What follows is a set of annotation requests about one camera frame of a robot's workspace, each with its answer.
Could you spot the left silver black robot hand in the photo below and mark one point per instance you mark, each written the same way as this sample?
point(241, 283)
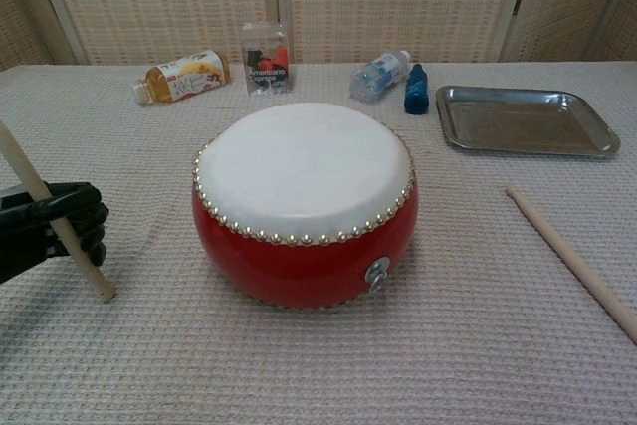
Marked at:
point(82, 221)

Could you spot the wooden drumstick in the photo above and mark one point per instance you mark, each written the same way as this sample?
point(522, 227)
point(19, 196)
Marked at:
point(557, 251)
point(22, 156)

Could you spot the red and white drum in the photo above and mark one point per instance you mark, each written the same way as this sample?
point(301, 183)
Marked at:
point(298, 161)

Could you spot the steel rectangular tray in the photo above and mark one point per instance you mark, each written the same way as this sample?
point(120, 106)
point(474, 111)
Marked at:
point(522, 121)

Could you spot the beige woven tablecloth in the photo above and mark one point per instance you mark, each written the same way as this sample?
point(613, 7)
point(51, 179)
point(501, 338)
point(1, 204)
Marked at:
point(149, 370)

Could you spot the amber tea bottle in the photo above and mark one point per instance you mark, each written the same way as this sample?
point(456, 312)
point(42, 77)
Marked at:
point(189, 77)

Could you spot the clear plastic printed box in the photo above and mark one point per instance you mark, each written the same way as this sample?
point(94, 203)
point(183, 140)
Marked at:
point(266, 71)

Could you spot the clear water bottle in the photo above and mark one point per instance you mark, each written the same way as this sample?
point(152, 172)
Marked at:
point(378, 74)

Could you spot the small blue bottle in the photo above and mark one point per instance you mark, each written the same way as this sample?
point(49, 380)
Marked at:
point(415, 96)

